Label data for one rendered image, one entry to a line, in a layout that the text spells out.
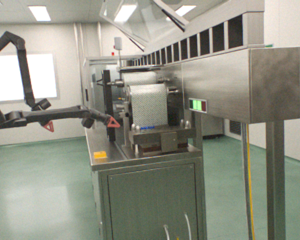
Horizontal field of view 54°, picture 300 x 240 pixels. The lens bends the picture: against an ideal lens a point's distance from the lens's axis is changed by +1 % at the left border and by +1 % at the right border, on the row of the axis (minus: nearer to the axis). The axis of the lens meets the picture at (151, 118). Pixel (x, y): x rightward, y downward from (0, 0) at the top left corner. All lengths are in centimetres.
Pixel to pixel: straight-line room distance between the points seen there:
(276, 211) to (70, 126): 643
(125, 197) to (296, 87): 107
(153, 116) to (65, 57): 567
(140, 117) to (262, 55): 95
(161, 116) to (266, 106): 87
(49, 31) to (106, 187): 614
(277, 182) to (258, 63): 55
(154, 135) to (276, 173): 71
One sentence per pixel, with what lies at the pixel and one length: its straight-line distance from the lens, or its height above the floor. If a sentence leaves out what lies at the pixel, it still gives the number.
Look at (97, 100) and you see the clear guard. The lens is 292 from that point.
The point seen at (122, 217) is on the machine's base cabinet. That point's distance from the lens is 181.
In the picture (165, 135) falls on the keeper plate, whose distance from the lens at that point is 175.
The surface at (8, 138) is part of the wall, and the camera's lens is 771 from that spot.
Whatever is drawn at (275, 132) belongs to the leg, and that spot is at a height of 108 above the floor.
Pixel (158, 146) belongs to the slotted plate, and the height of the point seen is 94.
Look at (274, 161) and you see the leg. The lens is 143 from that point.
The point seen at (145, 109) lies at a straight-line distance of 193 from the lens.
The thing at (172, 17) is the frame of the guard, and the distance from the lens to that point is 189.
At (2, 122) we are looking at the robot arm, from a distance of 173.
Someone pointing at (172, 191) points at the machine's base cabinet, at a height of 67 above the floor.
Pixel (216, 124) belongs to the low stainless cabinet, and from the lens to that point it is 636.
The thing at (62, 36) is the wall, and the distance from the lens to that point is 752.
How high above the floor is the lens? 134
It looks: 8 degrees down
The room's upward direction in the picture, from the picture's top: 4 degrees counter-clockwise
